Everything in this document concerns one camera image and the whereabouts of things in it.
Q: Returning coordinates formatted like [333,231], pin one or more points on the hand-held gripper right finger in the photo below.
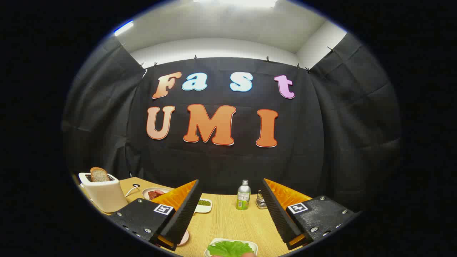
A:
[276,210]

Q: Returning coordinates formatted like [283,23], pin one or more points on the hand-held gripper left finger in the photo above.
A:
[185,210]

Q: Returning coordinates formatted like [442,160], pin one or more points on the green lettuce leaf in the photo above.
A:
[230,248]

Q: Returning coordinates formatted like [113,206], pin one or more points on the round-topped bread slice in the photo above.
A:
[99,175]

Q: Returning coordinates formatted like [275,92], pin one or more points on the white divided dish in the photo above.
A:
[205,210]

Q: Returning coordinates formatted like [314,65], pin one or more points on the green mung beans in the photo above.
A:
[204,202]

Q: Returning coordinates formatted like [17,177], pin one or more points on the pink plate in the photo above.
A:
[184,238]

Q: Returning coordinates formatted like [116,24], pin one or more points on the green label drink bottle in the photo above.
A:
[243,196]

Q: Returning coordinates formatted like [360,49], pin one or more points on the brown meat piece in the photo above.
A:
[152,195]

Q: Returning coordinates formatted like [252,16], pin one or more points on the white plate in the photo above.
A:
[254,245]

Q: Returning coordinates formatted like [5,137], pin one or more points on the round beige plate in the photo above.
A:
[145,192]

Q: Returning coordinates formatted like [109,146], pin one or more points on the black backdrop cloth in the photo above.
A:
[214,164]

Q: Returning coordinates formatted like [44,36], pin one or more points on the white toaster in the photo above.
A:
[105,196]

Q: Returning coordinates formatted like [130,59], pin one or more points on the ceiling light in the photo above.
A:
[235,3]

